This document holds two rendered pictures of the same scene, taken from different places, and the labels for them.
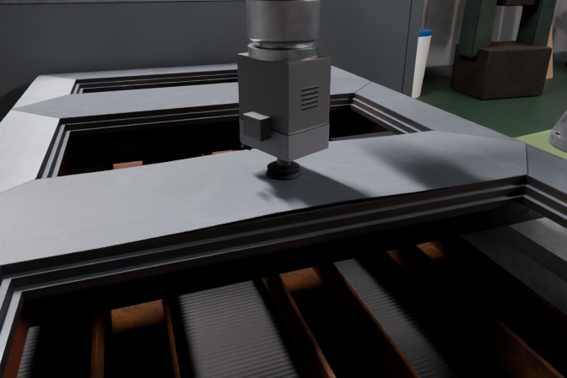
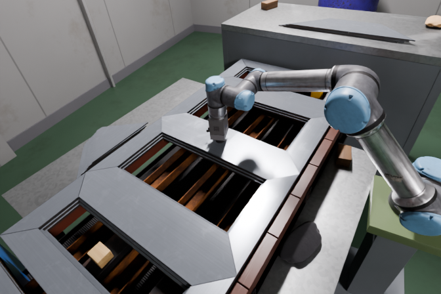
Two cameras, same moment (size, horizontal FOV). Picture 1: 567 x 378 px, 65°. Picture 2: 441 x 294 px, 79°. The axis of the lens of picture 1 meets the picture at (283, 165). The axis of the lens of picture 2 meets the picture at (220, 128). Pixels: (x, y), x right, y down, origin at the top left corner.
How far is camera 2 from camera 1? 0.97 m
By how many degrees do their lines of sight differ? 51
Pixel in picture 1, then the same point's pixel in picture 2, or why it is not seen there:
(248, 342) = not seen: hidden behind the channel
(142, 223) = (184, 136)
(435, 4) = not seen: outside the picture
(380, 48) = (406, 89)
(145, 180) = (199, 125)
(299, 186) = (215, 146)
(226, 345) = not seen: hidden behind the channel
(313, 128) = (218, 135)
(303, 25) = (213, 113)
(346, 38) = (382, 77)
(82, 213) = (180, 127)
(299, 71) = (212, 122)
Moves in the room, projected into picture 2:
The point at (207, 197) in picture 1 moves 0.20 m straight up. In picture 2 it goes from (199, 136) to (193, 100)
